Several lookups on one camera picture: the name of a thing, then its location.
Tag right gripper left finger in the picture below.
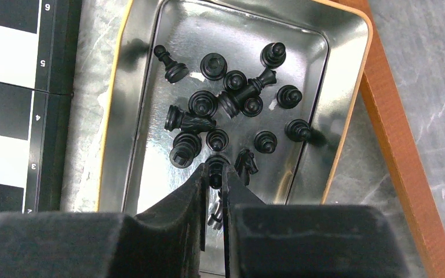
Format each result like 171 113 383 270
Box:
135 163 209 277

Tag orange wooden rack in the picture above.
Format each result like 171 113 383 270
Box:
334 0 445 278

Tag black knight standing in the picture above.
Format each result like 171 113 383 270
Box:
234 148 258 186

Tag black white chessboard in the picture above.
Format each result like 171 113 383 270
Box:
0 0 82 214

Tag black queen lying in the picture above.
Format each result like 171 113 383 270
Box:
217 68 277 118

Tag black chess piece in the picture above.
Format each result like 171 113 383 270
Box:
206 155 230 190

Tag black rook top view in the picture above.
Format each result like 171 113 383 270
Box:
200 53 227 81

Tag black pawn lying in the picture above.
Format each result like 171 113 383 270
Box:
154 45 189 84

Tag black rook lower left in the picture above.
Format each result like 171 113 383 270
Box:
169 132 202 169

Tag tin box black pieces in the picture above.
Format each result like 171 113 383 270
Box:
96 0 374 277

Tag black pawn upper right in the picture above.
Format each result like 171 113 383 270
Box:
260 42 286 70

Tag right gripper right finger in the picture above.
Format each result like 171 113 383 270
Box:
221 164 265 277

